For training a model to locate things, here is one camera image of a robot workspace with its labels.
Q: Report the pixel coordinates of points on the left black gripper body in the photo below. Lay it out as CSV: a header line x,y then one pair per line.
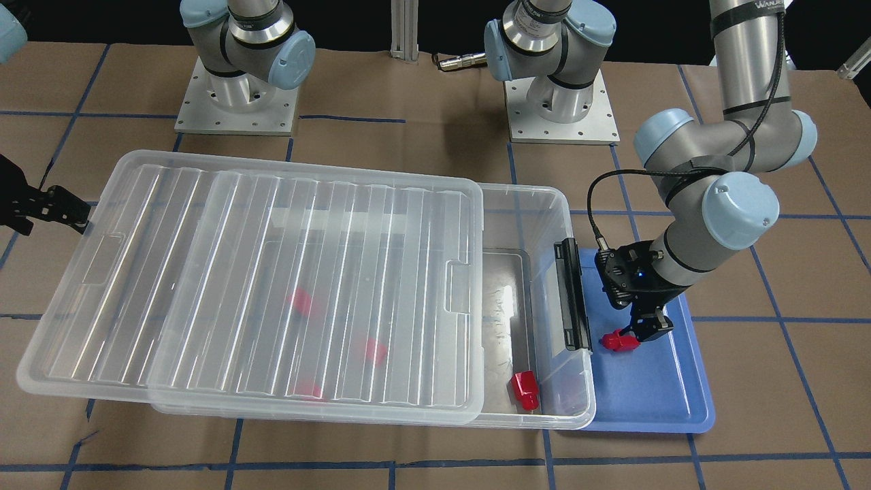
x,y
659,289

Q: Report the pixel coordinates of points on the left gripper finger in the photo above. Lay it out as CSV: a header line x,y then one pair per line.
x,y
653,325
630,330

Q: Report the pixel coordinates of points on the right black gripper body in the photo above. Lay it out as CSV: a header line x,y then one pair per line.
x,y
15,192

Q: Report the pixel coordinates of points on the red block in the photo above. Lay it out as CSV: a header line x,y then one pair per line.
x,y
301,303
525,390
308,390
614,343
373,351

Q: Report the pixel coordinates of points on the clear ribbed box lid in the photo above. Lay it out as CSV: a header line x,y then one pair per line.
x,y
99,334

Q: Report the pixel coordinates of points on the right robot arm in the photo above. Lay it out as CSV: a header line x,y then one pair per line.
x,y
252,59

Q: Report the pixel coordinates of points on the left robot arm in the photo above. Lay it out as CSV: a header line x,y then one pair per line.
x,y
706,174

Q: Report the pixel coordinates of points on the blue plastic tray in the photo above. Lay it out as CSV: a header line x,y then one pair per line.
x,y
661,386

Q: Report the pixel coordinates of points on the clear plastic storage box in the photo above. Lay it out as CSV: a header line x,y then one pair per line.
x,y
531,306

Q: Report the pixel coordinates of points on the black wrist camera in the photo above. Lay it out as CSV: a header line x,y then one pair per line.
x,y
634,261

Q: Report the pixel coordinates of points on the black box latch handle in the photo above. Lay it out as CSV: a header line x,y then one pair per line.
x,y
575,328

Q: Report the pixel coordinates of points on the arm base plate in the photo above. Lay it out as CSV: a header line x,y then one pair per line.
x,y
243,105
540,112

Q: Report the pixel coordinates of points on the aluminium frame post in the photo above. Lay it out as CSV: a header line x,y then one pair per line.
x,y
404,30

